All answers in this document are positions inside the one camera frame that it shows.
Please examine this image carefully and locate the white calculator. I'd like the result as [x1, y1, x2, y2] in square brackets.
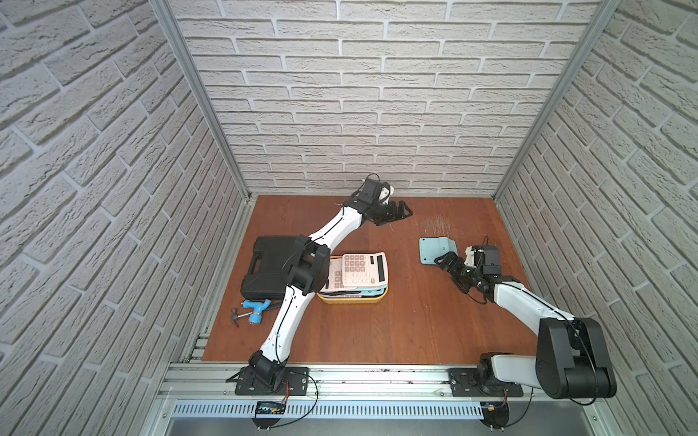
[322, 257, 346, 292]
[341, 252, 388, 287]

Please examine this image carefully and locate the yellow storage box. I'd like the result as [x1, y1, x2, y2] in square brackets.
[317, 287, 388, 304]

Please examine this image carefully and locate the white calculator front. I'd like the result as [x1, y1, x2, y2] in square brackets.
[322, 257, 346, 292]

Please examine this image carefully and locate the grey blue calculator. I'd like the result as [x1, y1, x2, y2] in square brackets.
[321, 286, 387, 298]

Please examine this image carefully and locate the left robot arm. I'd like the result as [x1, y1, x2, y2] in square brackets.
[248, 200, 414, 390]

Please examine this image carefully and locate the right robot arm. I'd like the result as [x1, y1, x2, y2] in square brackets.
[434, 245, 617, 405]

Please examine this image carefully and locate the black tool case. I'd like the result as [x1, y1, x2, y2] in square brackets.
[241, 236, 296, 301]

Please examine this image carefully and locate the right controller board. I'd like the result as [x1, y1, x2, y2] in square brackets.
[480, 403, 510, 431]

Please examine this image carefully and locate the controller board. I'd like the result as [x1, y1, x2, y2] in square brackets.
[480, 403, 510, 431]
[254, 401, 286, 416]

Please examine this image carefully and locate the left controller board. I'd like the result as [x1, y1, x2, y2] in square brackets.
[254, 401, 286, 416]

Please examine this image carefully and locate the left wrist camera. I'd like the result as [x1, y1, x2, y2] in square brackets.
[356, 174, 394, 205]

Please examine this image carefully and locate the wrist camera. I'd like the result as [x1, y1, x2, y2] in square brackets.
[356, 174, 394, 205]
[465, 245, 501, 268]

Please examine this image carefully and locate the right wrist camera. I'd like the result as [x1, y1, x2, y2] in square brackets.
[465, 245, 501, 268]

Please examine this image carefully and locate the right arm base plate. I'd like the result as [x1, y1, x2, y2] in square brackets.
[447, 367, 524, 399]

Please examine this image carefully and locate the small hammer blue handle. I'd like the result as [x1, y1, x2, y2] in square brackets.
[230, 300, 282, 327]

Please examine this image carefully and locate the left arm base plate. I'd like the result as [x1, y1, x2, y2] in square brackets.
[226, 366, 310, 397]

